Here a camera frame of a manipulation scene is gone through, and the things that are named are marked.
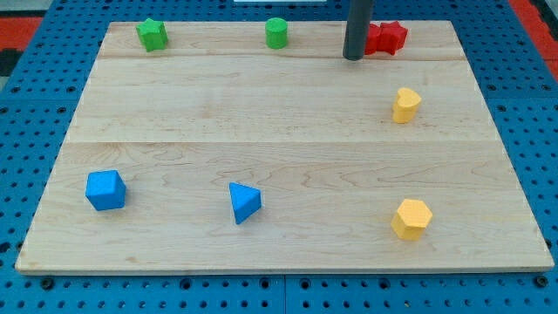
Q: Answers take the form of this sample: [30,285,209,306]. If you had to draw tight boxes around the blue triangle block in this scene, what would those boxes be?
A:
[228,182,262,225]

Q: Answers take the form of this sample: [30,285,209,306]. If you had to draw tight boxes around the blue cube block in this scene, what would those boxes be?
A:
[85,170,126,211]

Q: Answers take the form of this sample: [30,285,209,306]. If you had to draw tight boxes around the light wooden board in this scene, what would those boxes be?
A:
[16,21,554,276]

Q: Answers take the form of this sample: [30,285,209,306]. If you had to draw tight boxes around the green cylinder block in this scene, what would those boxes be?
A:
[265,17,288,50]

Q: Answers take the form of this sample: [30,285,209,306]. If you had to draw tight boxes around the yellow heart block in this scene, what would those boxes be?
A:
[392,87,422,124]

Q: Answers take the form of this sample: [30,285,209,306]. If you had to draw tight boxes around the yellow hexagon block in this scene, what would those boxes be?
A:
[391,199,433,241]

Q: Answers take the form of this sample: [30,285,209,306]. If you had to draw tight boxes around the red block behind rod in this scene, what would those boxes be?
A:
[364,24,381,55]

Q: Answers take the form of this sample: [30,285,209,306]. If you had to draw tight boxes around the red star block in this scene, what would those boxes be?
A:
[378,21,408,55]

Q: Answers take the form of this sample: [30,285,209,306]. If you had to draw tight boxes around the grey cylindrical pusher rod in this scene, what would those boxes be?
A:
[343,0,375,61]

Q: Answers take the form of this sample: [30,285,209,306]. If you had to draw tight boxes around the green star block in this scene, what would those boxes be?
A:
[136,17,168,52]

